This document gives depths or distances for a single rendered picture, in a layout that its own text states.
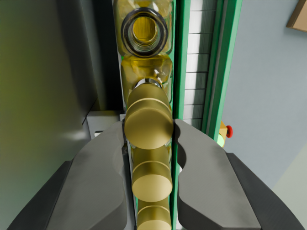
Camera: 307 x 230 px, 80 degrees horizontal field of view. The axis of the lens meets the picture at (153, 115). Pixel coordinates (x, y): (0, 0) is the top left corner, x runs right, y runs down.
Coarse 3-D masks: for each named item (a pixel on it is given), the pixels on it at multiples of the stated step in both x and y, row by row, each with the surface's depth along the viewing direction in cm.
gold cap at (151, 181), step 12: (144, 156) 16; (156, 156) 16; (168, 156) 18; (144, 168) 15; (156, 168) 15; (168, 168) 16; (132, 180) 15; (144, 180) 15; (156, 180) 15; (168, 180) 15; (144, 192) 15; (156, 192) 15; (168, 192) 15
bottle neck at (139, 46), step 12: (132, 12) 11; (144, 12) 11; (156, 12) 11; (132, 24) 13; (156, 24) 12; (132, 36) 14; (156, 36) 14; (132, 48) 12; (144, 48) 13; (156, 48) 12
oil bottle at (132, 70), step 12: (132, 60) 19; (144, 60) 19; (156, 60) 19; (168, 60) 19; (132, 72) 18; (144, 72) 18; (156, 72) 18; (168, 72) 18; (132, 84) 18; (168, 84) 19; (168, 96) 19
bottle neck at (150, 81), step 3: (144, 78) 18; (147, 78) 18; (150, 78) 18; (138, 81) 18; (141, 81) 17; (144, 81) 17; (147, 81) 17; (150, 81) 17; (153, 81) 17; (156, 81) 18; (135, 84) 18; (138, 84) 17; (141, 84) 17; (156, 84) 17; (159, 84) 18; (135, 87) 17
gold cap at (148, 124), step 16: (144, 96) 13; (160, 96) 14; (128, 112) 12; (144, 112) 12; (160, 112) 12; (128, 128) 12; (144, 128) 12; (160, 128) 12; (144, 144) 13; (160, 144) 13
